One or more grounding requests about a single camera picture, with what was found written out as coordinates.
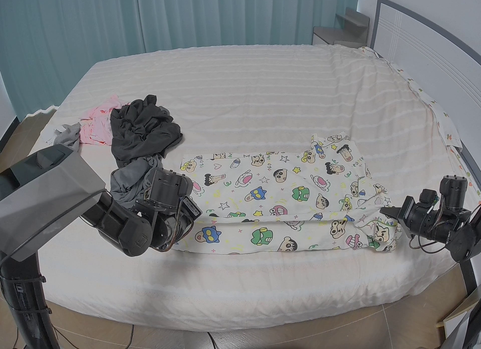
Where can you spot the black garment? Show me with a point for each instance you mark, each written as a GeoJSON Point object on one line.
{"type": "Point", "coordinates": [139, 133]}

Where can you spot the white printed pyjama top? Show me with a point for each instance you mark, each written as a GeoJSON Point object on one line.
{"type": "Point", "coordinates": [282, 189]}

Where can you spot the blue-green curtain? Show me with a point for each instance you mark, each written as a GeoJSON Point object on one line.
{"type": "Point", "coordinates": [67, 39]}
{"type": "Point", "coordinates": [244, 2]}

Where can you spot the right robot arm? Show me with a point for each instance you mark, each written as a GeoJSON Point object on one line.
{"type": "Point", "coordinates": [462, 242]}

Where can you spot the light grey garment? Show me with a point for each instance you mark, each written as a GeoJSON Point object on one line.
{"type": "Point", "coordinates": [69, 135]}

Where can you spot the pink garment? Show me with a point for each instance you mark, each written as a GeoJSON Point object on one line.
{"type": "Point", "coordinates": [99, 122]}

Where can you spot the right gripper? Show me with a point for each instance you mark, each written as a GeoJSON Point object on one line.
{"type": "Point", "coordinates": [424, 223]}

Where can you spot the dark grey garment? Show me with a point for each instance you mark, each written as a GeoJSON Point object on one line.
{"type": "Point", "coordinates": [131, 174]}

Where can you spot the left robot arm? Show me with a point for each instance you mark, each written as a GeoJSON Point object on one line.
{"type": "Point", "coordinates": [49, 197]}

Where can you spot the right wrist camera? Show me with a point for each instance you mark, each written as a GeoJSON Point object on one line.
{"type": "Point", "coordinates": [427, 198]}

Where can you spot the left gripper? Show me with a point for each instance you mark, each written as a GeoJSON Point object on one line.
{"type": "Point", "coordinates": [189, 210]}

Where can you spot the bed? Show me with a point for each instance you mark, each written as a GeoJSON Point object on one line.
{"type": "Point", "coordinates": [263, 96]}

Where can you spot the grey bedside table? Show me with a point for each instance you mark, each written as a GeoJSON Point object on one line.
{"type": "Point", "coordinates": [338, 34]}

